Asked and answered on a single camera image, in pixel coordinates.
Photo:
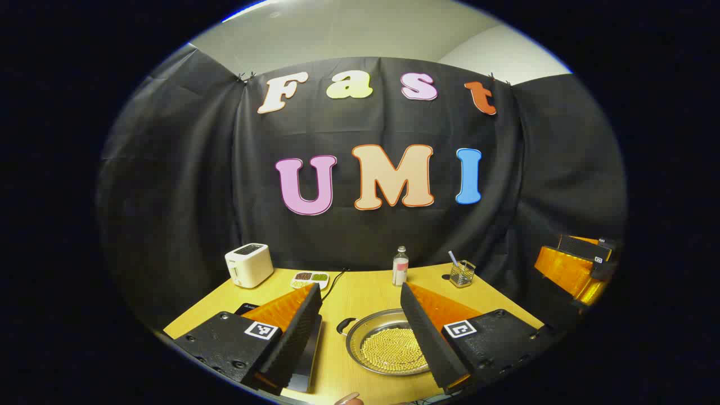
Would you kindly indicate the white toaster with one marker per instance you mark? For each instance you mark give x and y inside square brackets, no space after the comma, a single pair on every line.
[250,267]

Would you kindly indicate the white divided dish of beans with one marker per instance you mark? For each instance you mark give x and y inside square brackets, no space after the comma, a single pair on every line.
[309,279]

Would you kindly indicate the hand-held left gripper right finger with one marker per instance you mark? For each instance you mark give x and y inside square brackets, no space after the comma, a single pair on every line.
[427,343]

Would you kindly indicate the black induction cooktop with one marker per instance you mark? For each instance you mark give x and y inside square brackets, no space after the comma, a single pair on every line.
[306,365]

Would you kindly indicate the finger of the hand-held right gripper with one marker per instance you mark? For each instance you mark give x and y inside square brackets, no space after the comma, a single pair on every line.
[582,248]
[565,273]

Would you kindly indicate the clear bottle with pink label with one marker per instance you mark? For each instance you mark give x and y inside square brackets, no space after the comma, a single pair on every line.
[400,270]

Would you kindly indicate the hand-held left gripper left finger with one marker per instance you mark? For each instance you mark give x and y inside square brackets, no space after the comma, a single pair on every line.
[292,343]

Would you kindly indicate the pile of yellow soybeans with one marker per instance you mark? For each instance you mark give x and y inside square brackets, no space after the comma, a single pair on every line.
[391,349]

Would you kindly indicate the striped straw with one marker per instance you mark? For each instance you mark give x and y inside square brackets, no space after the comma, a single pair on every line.
[453,257]

